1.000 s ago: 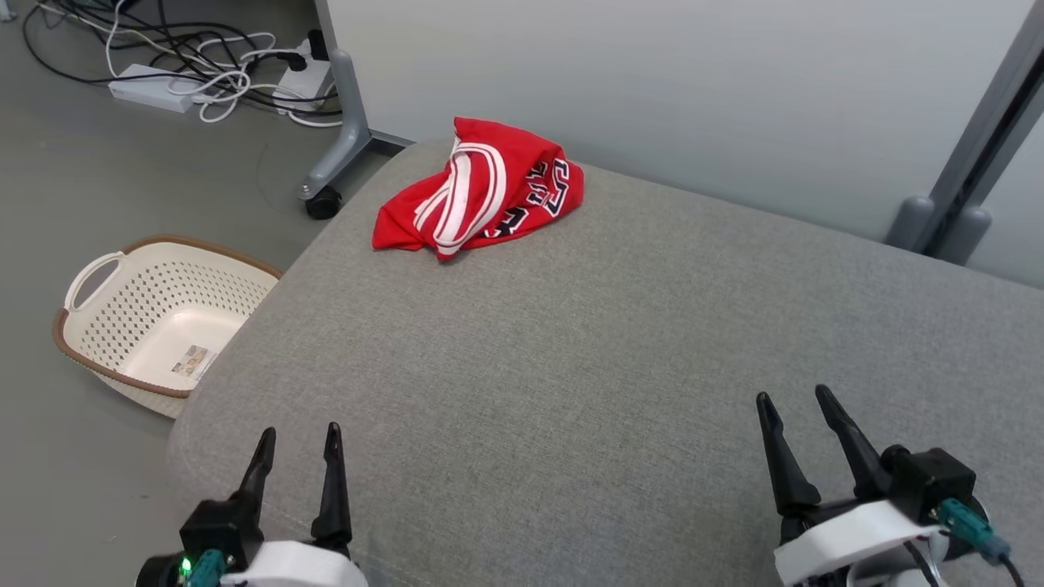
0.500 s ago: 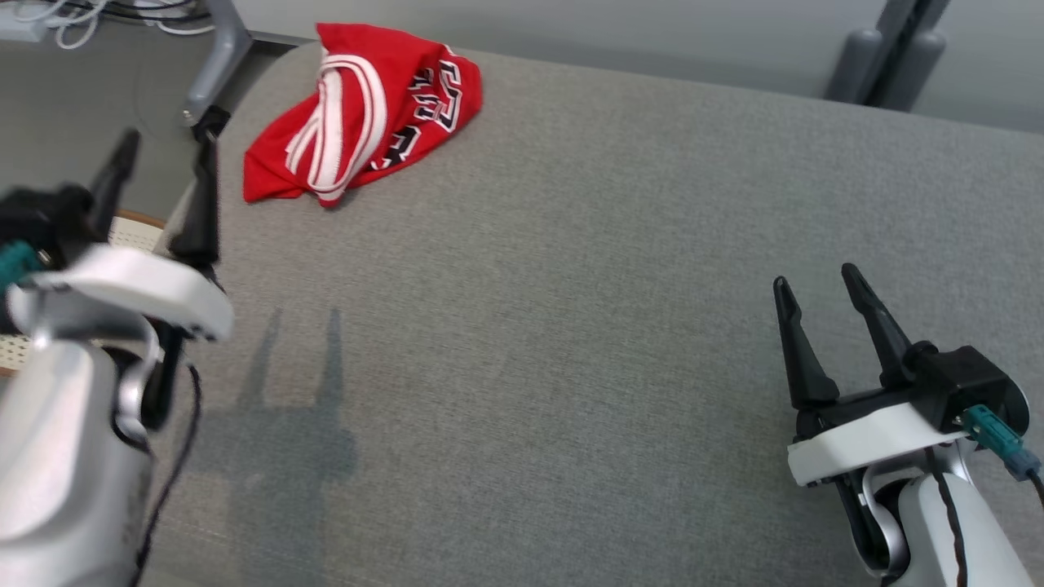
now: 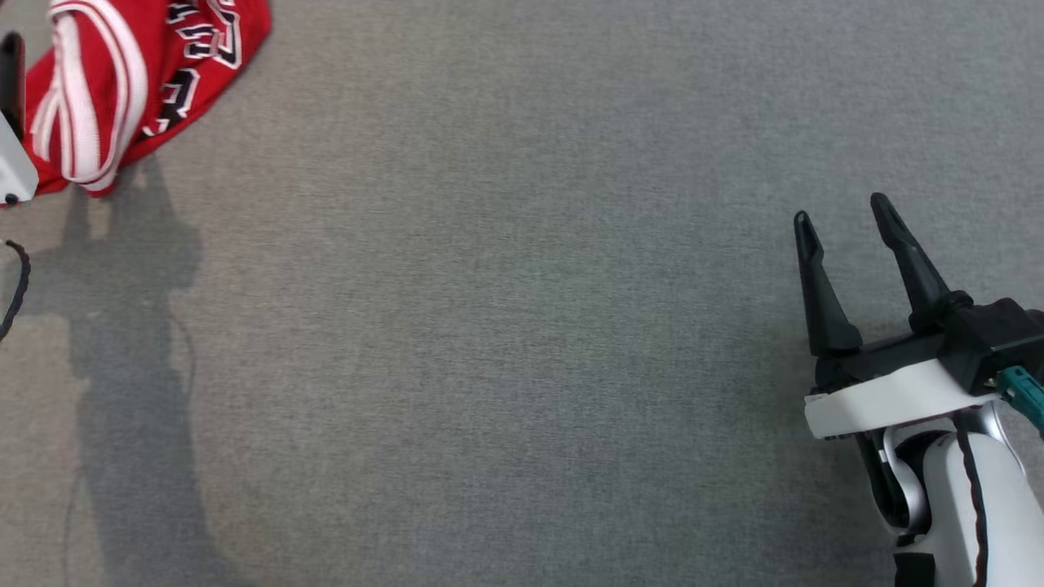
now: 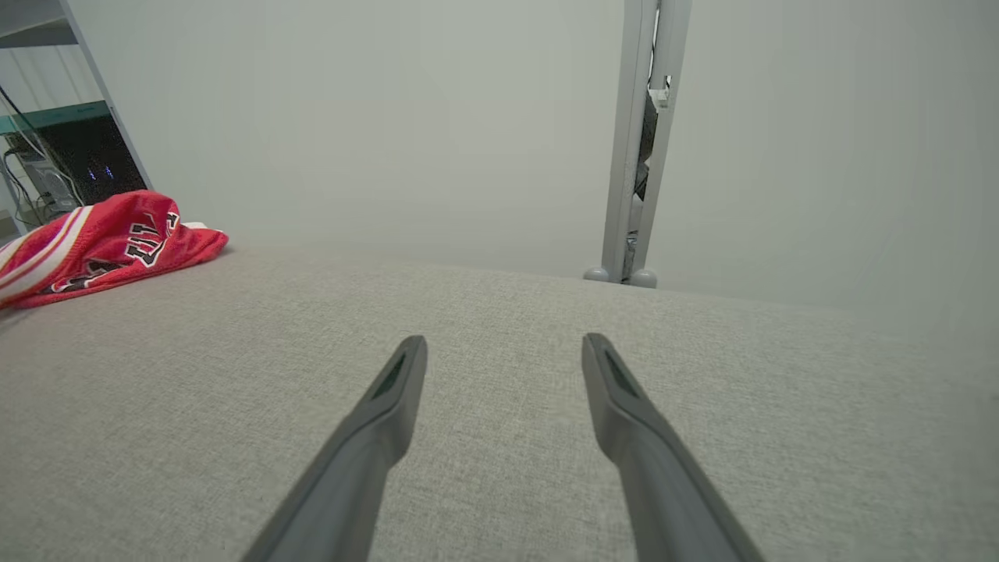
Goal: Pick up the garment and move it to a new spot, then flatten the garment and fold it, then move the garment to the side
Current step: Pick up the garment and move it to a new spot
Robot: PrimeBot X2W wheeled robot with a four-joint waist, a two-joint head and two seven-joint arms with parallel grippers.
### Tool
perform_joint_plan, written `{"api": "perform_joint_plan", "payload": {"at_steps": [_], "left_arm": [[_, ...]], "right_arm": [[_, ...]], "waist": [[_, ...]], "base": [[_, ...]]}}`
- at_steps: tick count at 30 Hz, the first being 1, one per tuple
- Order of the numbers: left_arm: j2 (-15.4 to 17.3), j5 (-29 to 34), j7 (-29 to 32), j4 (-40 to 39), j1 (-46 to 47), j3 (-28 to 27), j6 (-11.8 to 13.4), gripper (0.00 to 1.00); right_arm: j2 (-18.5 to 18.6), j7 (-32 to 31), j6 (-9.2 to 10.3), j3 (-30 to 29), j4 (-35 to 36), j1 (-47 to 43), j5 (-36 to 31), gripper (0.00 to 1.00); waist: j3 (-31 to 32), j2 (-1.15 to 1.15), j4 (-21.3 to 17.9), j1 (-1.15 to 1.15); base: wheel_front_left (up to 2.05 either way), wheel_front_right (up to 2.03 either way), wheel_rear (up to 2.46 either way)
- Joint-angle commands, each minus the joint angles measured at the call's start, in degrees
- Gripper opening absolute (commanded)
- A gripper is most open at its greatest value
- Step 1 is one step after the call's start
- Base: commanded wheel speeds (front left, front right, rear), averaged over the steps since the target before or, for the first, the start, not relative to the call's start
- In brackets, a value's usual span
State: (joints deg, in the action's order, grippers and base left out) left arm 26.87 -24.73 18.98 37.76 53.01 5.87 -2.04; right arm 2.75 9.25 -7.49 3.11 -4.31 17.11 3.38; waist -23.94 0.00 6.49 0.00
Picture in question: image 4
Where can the silver electronics device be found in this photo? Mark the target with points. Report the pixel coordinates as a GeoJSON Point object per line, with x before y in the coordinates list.
{"type": "Point", "coordinates": [47, 187]}

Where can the black electronics box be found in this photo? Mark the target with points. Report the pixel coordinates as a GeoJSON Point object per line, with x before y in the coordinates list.
{"type": "Point", "coordinates": [94, 160]}

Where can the grey partition post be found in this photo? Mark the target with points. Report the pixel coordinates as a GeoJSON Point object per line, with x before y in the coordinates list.
{"type": "Point", "coordinates": [636, 117]}

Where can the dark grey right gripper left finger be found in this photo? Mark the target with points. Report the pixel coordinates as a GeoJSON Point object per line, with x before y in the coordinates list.
{"type": "Point", "coordinates": [351, 468]}

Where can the red basketball jersey striped trim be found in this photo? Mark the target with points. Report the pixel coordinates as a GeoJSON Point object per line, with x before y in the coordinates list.
{"type": "Point", "coordinates": [101, 234]}

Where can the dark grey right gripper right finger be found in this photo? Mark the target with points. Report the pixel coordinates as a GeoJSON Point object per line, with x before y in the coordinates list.
{"type": "Point", "coordinates": [655, 476]}

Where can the grey cylindrical post foot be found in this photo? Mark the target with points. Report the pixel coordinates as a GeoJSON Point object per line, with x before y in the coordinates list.
{"type": "Point", "coordinates": [597, 275]}
{"type": "Point", "coordinates": [644, 279]}

